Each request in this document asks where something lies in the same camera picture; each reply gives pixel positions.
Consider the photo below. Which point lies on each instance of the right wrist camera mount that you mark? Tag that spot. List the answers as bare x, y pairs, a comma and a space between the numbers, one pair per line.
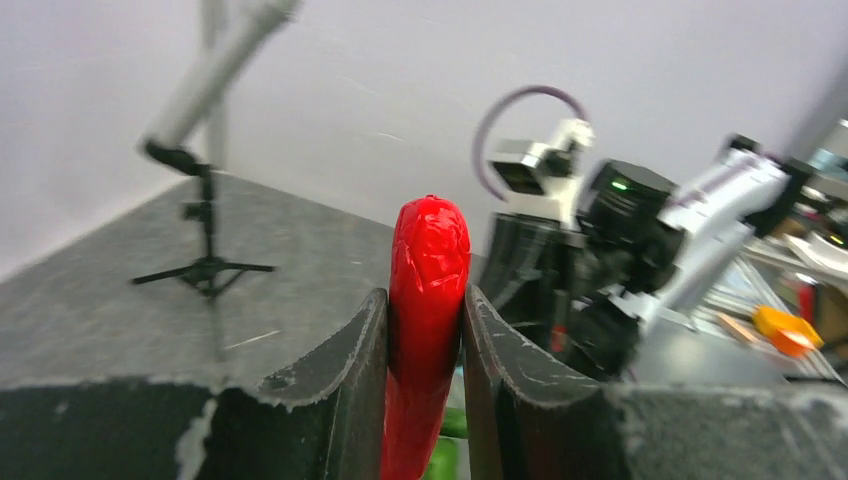
542, 178

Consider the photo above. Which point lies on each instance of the small red toy chili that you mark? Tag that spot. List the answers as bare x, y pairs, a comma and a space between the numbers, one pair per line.
430, 267

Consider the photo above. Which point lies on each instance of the grey microphone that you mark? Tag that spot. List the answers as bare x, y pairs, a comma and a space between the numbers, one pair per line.
215, 70

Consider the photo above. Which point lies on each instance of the black tripod mic stand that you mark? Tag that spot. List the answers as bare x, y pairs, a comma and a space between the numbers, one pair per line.
210, 275

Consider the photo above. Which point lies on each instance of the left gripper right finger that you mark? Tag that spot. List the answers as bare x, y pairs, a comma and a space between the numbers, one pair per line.
531, 417

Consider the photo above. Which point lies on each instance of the green toy cucumber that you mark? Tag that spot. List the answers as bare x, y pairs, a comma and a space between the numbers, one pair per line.
444, 461

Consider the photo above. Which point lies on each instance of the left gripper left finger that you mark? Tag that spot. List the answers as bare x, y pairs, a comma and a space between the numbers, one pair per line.
318, 418

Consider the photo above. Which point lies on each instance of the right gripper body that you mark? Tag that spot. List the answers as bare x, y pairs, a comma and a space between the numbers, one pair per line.
552, 285

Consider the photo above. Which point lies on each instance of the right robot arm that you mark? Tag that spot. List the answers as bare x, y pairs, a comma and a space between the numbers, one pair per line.
703, 224

